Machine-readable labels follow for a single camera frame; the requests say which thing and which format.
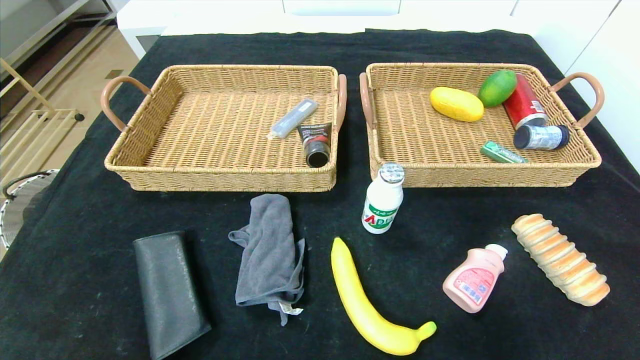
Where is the white milk bottle green label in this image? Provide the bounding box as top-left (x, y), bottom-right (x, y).
top-left (361, 162), bottom-right (406, 235)

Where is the black leather case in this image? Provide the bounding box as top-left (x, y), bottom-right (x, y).
top-left (132, 230), bottom-right (212, 360)

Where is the green gum pack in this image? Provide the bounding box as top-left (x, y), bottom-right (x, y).
top-left (480, 140), bottom-right (529, 164)

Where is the green toy fruit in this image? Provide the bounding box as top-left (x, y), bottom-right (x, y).
top-left (478, 69), bottom-right (518, 108)

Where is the black tube with red label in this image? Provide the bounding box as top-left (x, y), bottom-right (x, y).
top-left (297, 122), bottom-right (333, 169)

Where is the beige wooden rack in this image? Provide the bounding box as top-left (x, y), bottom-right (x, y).
top-left (0, 57), bottom-right (85, 176)

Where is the grey metal shelf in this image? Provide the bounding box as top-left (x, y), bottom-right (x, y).
top-left (0, 0), bottom-right (117, 108)

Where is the translucent grey flat tube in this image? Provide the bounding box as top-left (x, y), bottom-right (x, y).
top-left (268, 98), bottom-right (319, 140)

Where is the wicker basket with brown handles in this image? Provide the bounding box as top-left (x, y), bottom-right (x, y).
top-left (100, 64), bottom-right (348, 193)
top-left (359, 62), bottom-right (606, 189)

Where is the red drink can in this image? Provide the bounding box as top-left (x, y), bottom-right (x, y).
top-left (503, 73), bottom-right (549, 131)

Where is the yellow toy banana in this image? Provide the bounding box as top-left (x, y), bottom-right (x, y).
top-left (330, 236), bottom-right (438, 357)

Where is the yellow toy mango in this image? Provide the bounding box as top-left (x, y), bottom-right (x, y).
top-left (429, 86), bottom-right (485, 123)

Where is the pink bottle with white cap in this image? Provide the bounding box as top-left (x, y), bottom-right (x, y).
top-left (442, 243), bottom-right (509, 314)

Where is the black tablecloth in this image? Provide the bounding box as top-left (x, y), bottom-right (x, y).
top-left (0, 28), bottom-right (640, 360)

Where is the grey cloth towel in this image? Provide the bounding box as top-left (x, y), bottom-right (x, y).
top-left (228, 193), bottom-right (307, 327)

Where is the white wire fan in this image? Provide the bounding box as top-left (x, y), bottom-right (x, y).
top-left (0, 169), bottom-right (60, 250)

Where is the ridged toy bread loaf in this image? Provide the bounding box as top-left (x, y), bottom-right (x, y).
top-left (511, 213), bottom-right (611, 307)

